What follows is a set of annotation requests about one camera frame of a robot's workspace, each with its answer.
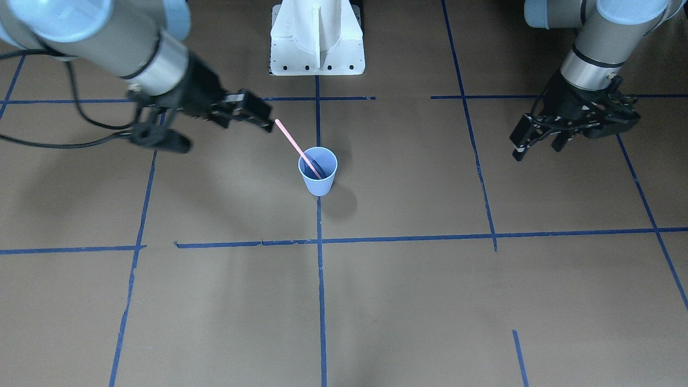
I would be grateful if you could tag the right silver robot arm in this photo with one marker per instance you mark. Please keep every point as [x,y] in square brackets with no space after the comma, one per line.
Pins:
[142,43]

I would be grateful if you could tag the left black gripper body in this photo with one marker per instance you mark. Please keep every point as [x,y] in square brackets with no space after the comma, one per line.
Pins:
[564,106]

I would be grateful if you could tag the blue plastic cup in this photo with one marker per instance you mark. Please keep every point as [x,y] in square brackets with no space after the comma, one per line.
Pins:
[326,161]

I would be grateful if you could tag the pink chopstick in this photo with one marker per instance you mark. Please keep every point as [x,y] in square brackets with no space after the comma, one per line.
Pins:
[299,150]

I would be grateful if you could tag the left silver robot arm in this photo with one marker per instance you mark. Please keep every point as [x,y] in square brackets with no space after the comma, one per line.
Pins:
[608,33]

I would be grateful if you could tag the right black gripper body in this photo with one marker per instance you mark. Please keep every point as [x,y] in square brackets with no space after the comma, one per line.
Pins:
[199,86]

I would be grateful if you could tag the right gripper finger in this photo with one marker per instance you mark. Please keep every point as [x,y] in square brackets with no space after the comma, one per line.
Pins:
[219,117]

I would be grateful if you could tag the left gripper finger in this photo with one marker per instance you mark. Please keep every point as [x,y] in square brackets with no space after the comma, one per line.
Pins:
[529,130]
[562,138]

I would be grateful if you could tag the beige right gripper finger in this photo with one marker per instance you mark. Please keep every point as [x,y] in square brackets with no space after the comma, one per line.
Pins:
[243,105]

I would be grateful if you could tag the white camera pole base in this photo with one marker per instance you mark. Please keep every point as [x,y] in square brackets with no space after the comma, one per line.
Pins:
[317,38]

